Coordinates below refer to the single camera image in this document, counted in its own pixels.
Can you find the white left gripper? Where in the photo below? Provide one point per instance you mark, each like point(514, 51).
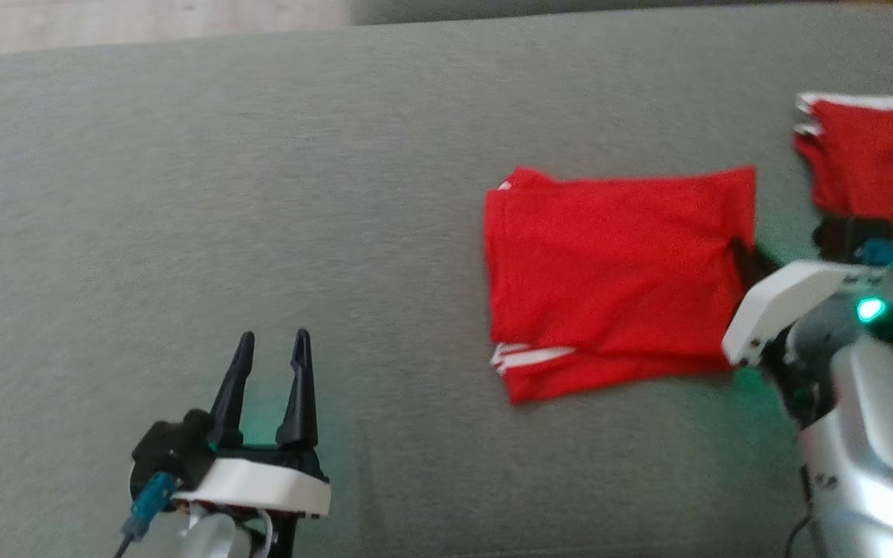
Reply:
point(260, 488)

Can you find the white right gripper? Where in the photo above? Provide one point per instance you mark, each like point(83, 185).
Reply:
point(787, 302)

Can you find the red basketball jersey number 23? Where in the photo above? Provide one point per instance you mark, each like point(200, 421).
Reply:
point(609, 271)

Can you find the red shorts white trim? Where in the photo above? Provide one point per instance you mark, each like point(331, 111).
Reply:
point(880, 163)

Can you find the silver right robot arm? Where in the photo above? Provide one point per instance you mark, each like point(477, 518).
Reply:
point(873, 449)

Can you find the narrow grey sofa seat cushion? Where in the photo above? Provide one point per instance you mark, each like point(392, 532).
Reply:
point(570, 8)

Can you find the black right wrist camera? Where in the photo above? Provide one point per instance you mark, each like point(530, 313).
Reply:
point(849, 236)

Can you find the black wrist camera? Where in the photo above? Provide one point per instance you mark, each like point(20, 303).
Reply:
point(171, 449)
point(849, 236)

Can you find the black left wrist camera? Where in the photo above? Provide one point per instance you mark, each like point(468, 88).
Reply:
point(171, 449)

